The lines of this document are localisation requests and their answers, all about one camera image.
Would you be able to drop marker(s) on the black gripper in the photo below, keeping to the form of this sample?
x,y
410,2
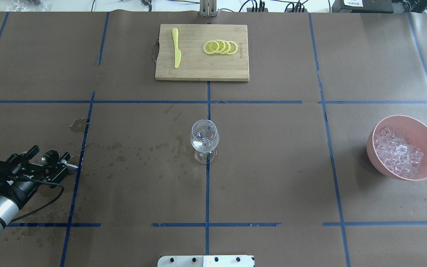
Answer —
x,y
21,188

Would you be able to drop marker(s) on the steel double jigger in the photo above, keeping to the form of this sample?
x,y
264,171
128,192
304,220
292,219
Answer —
x,y
50,157

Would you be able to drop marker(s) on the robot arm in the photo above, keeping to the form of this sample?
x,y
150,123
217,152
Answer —
x,y
14,195

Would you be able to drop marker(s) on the clear wine glass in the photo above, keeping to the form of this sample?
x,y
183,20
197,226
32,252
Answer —
x,y
204,137

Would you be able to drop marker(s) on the pile of ice cubes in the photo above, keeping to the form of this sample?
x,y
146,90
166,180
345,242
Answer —
x,y
396,152

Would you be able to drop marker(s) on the yellow plastic knife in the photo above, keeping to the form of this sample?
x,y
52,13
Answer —
x,y
176,51

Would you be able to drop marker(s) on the wooden cutting board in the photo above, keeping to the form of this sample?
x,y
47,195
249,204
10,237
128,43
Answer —
x,y
195,64

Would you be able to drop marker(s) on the lemon slice stack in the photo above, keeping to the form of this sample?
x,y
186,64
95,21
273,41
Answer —
x,y
221,47

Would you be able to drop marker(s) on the pink bowl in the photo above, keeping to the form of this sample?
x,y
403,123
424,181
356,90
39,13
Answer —
x,y
417,132

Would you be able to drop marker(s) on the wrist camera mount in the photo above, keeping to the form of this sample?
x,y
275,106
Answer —
x,y
16,167

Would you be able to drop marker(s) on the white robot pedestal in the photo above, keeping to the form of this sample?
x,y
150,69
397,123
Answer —
x,y
207,261

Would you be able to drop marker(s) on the aluminium frame post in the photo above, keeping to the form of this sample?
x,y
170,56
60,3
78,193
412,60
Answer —
x,y
208,8

